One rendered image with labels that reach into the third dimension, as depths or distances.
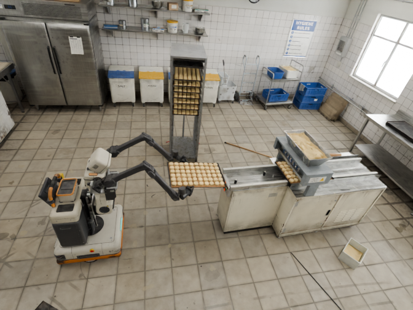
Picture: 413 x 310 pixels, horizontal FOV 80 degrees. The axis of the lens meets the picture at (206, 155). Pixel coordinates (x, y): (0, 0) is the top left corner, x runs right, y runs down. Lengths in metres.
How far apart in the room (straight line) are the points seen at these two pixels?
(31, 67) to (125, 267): 4.16
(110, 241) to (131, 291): 0.56
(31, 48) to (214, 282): 4.93
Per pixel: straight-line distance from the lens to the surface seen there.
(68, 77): 5.74
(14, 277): 3.53
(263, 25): 6.67
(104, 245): 3.06
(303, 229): 3.63
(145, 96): 5.96
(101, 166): 2.45
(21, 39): 5.75
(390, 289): 3.94
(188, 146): 4.50
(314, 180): 2.88
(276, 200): 3.18
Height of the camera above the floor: 2.79
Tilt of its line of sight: 37 degrees down
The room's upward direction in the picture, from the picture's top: 7 degrees clockwise
